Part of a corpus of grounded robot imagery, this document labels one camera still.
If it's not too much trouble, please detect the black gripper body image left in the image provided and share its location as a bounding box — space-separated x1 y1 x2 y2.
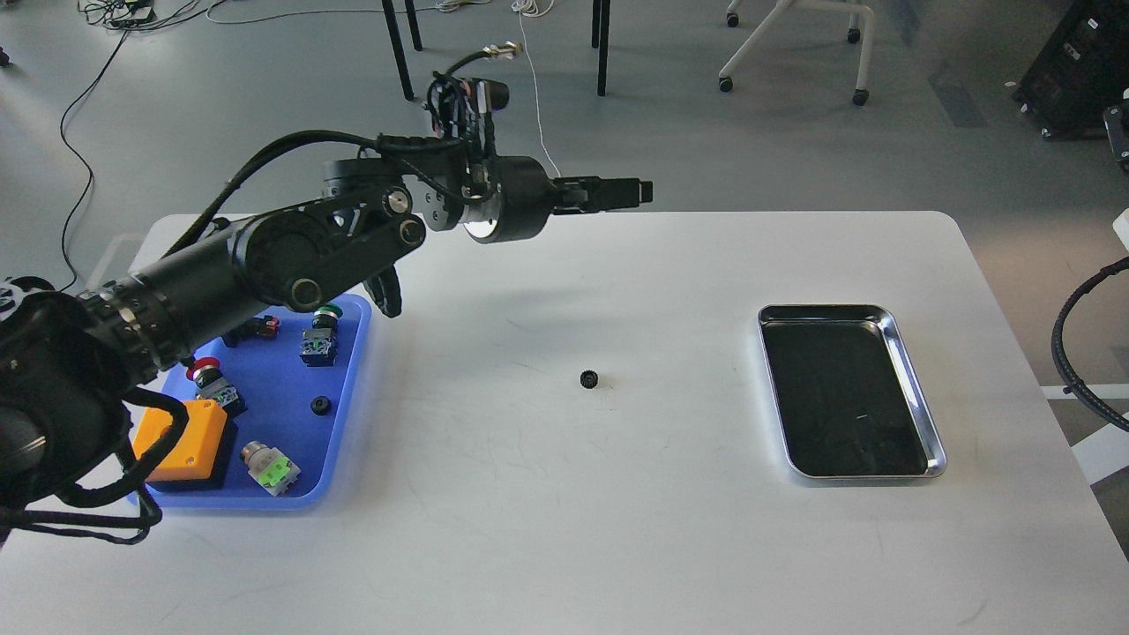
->
460 156 559 244

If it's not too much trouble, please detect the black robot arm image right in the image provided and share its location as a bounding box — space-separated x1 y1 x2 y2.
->
1054 206 1126 416

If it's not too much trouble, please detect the blue plastic tray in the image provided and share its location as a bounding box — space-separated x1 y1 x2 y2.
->
149 294 371 511

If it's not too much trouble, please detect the silver metal tray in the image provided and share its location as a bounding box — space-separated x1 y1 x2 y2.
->
758 304 948 485

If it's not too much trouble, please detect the black table leg right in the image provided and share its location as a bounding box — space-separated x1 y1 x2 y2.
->
590 0 610 97

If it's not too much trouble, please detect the black table leg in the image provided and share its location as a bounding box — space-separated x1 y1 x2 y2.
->
590 0 610 97
380 0 423 101

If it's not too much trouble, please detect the black table leg left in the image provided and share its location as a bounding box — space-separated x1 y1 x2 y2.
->
380 0 423 101

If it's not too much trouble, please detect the white rolling chair base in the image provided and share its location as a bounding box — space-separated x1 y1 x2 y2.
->
717 0 876 108

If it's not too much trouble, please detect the red emergency stop button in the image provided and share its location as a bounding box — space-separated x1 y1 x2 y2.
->
185 356 247 418

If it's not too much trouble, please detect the black equipment case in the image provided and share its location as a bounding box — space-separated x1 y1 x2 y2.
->
1013 1 1128 140

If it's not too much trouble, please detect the white floor cable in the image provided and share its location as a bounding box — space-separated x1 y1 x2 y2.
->
511 0 601 214

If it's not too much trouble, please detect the green push button switch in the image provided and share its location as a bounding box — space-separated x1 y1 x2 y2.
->
299 304 343 367

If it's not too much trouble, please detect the black selector switch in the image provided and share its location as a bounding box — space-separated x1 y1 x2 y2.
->
221 315 280 348

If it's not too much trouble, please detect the green white contact block switch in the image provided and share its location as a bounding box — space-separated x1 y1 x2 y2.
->
239 441 301 497

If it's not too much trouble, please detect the orange button enclosure box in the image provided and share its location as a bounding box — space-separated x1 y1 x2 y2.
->
132 399 228 482

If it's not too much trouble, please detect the black floor cable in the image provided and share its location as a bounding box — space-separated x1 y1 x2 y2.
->
53 0 160 292

